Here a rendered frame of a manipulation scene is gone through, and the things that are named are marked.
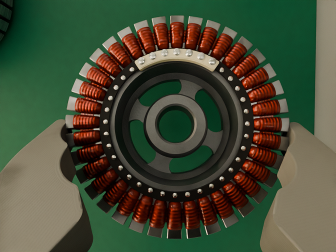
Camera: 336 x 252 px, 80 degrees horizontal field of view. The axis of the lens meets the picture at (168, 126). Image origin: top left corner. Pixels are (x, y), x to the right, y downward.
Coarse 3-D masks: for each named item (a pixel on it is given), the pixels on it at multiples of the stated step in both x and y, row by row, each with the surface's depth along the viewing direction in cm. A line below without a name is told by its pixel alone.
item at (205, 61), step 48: (144, 48) 10; (192, 48) 10; (240, 48) 10; (96, 96) 10; (192, 96) 12; (240, 96) 10; (96, 144) 10; (192, 144) 11; (240, 144) 10; (96, 192) 10; (144, 192) 10; (192, 192) 10; (240, 192) 9
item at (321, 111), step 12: (324, 0) 16; (324, 12) 16; (324, 24) 16; (324, 36) 16; (324, 48) 16; (324, 60) 16; (324, 72) 16; (324, 84) 16; (324, 96) 16; (324, 108) 16; (324, 120) 16; (324, 132) 17
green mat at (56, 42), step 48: (48, 0) 16; (96, 0) 16; (144, 0) 16; (192, 0) 16; (240, 0) 16; (288, 0) 16; (0, 48) 16; (48, 48) 16; (96, 48) 16; (288, 48) 16; (0, 96) 17; (48, 96) 17; (144, 96) 16; (288, 96) 16; (0, 144) 17; (144, 144) 17; (96, 240) 17; (144, 240) 17; (192, 240) 17; (240, 240) 17
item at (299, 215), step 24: (288, 144) 10; (312, 144) 9; (288, 168) 8; (312, 168) 7; (288, 192) 7; (312, 192) 7; (288, 216) 6; (312, 216) 6; (264, 240) 6; (288, 240) 5; (312, 240) 5
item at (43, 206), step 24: (48, 144) 9; (24, 168) 8; (48, 168) 7; (72, 168) 9; (0, 192) 7; (24, 192) 7; (48, 192) 7; (72, 192) 7; (0, 216) 6; (24, 216) 6; (48, 216) 6; (72, 216) 6; (0, 240) 5; (24, 240) 5; (48, 240) 5; (72, 240) 6
